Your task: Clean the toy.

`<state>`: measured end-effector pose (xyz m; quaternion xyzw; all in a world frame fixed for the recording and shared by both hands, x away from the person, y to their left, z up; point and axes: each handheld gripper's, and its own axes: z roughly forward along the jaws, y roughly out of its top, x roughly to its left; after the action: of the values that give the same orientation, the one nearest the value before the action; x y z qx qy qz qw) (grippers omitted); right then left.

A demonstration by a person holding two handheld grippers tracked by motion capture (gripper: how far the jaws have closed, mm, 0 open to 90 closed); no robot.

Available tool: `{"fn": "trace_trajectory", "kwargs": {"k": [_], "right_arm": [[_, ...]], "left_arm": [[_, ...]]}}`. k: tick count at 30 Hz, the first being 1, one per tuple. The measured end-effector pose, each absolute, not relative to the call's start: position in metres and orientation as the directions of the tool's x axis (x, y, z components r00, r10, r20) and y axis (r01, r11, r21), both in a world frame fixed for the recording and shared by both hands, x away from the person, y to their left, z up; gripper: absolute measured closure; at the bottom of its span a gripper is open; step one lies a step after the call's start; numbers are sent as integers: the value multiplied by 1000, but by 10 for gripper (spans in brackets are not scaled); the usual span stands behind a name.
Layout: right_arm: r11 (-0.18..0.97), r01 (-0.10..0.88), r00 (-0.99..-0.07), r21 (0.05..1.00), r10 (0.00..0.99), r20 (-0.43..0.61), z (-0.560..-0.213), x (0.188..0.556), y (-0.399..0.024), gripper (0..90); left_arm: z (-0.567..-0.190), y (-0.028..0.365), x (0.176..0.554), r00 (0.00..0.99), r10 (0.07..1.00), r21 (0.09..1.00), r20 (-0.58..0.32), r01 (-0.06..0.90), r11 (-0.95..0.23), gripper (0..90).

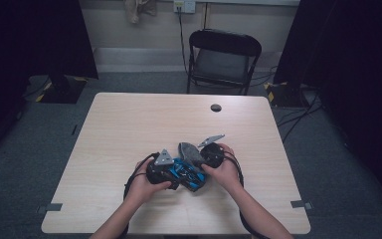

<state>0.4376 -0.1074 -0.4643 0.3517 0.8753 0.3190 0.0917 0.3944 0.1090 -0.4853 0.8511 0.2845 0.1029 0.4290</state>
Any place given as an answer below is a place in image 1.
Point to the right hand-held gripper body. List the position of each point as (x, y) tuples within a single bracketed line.
[(212, 156)]

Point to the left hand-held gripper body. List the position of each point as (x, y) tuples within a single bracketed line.
[(159, 172)]

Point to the blue toy car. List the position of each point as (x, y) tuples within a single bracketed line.
[(187, 176)]

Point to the grey terry cloth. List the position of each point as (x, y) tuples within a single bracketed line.
[(190, 154)]

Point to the person's right hand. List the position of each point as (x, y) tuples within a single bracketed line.
[(229, 172)]

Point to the person's left hand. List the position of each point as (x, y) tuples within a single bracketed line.
[(141, 189)]

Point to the black folding chair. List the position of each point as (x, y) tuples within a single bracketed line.
[(224, 63)]

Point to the black stand base yellow tape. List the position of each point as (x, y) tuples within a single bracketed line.
[(63, 91), (285, 96)]

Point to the grey tape strip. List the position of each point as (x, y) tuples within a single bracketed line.
[(301, 204), (51, 207)]

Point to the beige hanging cloth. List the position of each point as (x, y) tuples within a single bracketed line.
[(137, 8)]

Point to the black curtain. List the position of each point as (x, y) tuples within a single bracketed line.
[(20, 49), (354, 59)]

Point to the white wall socket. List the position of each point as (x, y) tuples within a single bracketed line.
[(184, 6)]

